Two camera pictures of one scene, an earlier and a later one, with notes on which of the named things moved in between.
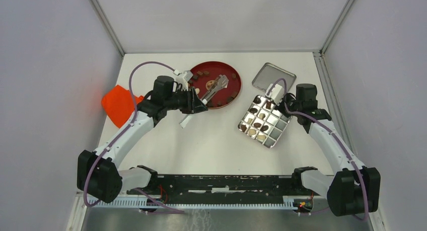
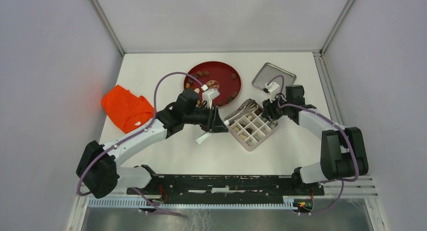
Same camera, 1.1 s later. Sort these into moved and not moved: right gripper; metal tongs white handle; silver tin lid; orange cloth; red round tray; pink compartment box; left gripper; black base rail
Moved: metal tongs white handle; right gripper; pink compartment box; left gripper
Not moved: orange cloth; silver tin lid; red round tray; black base rail
